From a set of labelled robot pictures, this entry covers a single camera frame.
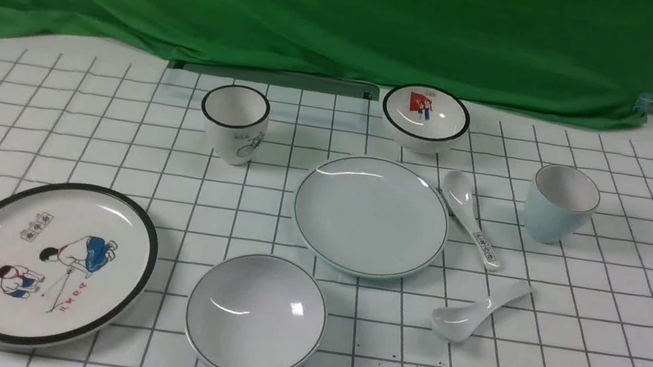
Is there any pale green bowl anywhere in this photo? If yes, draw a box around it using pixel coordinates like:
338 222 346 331
184 254 328 367

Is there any plain white spoon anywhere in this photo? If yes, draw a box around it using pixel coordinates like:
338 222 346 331
430 282 533 344

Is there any pale blue cup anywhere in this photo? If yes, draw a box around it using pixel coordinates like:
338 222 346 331
523 164 601 245

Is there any white black-rimmed picture plate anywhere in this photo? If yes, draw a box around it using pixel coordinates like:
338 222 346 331
0 182 159 348

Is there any white cup with bicycle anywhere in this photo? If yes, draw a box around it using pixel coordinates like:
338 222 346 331
201 85 271 167

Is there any pale green plate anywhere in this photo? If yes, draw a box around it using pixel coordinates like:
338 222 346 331
291 156 450 280

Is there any grey metal bar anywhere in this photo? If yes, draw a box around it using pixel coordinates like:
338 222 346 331
166 60 381 102

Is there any white black-rimmed picture bowl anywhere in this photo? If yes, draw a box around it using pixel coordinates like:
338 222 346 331
382 83 471 155

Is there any white spoon with label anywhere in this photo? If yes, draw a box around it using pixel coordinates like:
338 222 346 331
440 170 501 272

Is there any green backdrop cloth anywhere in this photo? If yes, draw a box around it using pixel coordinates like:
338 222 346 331
0 0 653 130

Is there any blue binder clip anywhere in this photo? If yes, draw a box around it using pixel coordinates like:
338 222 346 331
633 92 653 114

